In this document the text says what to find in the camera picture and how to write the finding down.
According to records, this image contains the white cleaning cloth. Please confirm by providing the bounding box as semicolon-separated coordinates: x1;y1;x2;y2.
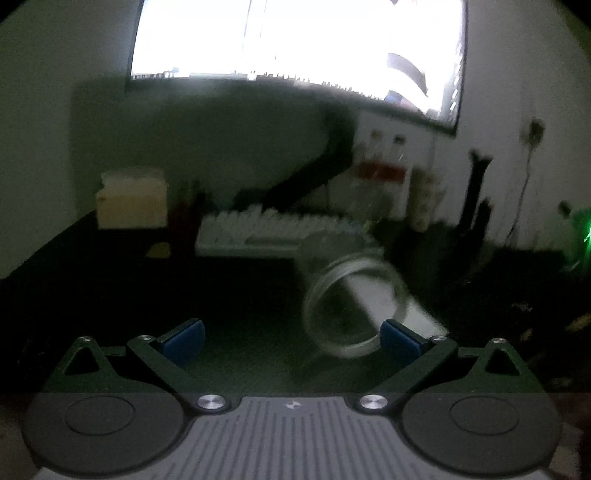
344;273;448;339

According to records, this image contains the clear glass jar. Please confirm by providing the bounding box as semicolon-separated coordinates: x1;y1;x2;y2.
294;230;449;360

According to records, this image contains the white mechanical keyboard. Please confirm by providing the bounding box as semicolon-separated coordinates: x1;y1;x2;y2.
195;205;370;258

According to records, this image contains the yellow tissue box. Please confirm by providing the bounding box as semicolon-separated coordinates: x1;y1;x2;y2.
95;166;168;229

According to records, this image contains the black forked stand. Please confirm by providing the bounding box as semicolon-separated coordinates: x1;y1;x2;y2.
459;149;494;231

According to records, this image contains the bottle with black cap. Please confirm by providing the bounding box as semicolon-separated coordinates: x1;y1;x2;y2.
390;134;408;183

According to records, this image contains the black monitor stand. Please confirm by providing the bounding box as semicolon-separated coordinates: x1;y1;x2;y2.
231;106;356;211

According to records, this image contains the bottle with tan cap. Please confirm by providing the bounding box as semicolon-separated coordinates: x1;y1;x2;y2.
366;129;384;179

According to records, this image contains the curved computer monitor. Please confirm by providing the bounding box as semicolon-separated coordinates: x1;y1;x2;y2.
127;1;468;134

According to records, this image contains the black wall plug with cable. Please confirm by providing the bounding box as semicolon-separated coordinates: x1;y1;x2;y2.
504;118;546;246

